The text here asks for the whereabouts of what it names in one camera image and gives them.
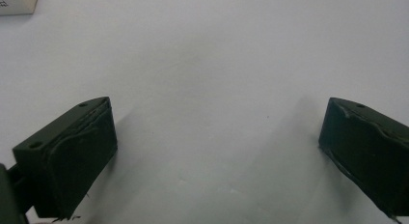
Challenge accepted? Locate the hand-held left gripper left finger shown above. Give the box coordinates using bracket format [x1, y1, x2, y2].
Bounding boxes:
[12, 96, 119, 219]

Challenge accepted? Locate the white picture book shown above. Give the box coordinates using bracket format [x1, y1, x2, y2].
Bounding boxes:
[0, 0, 41, 16]

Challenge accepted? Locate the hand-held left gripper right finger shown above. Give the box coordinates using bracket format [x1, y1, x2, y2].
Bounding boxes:
[317, 97, 409, 218]

